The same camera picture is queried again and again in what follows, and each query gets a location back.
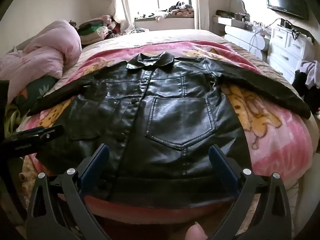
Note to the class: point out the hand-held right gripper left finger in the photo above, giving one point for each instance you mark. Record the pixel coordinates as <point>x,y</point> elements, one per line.
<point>96,165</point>

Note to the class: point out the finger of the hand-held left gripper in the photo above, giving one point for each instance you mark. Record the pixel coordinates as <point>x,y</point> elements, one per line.
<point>47,135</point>
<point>31,131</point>

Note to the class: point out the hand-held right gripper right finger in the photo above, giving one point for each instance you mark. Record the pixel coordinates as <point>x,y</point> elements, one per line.
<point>222,166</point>

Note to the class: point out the black leather jacket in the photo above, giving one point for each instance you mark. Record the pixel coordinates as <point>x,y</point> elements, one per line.
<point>175,115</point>

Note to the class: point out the pile of folded clothes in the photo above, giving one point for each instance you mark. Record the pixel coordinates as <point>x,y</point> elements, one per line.
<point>92,33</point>

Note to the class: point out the heap of clothes on sill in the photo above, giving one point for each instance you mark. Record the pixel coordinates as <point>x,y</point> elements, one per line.
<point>180,10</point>

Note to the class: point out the person's right hand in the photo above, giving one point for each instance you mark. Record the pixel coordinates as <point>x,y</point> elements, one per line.
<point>197,233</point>

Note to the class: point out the green floral pillow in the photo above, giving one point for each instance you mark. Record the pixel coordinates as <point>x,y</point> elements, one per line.
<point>37,87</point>

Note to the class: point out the pink cartoon printed blanket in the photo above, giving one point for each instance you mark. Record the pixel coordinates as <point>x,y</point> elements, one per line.
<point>275,140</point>

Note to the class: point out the pink quilt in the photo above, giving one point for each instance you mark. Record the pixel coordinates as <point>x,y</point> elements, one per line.
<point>37,55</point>

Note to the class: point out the black hanging garment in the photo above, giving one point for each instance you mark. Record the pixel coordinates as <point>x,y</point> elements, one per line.
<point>301,82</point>

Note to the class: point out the lavender garment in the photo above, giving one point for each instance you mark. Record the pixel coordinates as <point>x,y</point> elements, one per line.
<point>311,73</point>

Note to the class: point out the white chest of drawers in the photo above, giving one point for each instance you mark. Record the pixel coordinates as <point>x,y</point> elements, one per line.
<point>282,52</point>

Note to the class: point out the white vanity table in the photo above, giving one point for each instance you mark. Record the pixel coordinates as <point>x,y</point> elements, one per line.
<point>240,36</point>

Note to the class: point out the small crumpled dark garment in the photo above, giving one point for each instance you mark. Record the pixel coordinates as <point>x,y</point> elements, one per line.
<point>136,30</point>

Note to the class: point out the bed with beige bedspread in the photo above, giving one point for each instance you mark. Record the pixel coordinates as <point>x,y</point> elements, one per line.
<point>175,36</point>

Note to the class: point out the cluster of cosmetic bottles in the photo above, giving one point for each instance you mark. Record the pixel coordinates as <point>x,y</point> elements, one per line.
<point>252,26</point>

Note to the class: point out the cream curtain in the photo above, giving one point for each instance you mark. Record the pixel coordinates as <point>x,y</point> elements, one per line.
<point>200,5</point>
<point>121,7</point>

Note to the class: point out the black set-top box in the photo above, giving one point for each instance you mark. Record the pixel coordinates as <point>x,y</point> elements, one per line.
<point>287,23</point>

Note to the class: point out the cloud-shaped vanity mirror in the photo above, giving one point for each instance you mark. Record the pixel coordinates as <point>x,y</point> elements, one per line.
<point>236,5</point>

